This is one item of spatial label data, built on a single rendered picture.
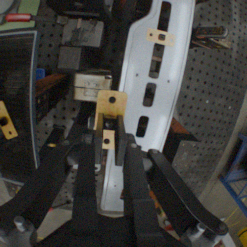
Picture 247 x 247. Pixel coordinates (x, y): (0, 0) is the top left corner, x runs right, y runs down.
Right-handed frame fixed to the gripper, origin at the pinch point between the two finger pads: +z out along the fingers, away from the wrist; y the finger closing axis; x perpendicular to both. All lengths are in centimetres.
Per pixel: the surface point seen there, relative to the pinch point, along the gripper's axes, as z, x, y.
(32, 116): 11.2, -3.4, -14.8
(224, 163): 133, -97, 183
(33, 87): 11.5, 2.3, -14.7
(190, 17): 27.7, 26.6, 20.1
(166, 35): 27.2, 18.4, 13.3
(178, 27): 27.4, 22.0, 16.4
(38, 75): 57, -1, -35
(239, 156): 113, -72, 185
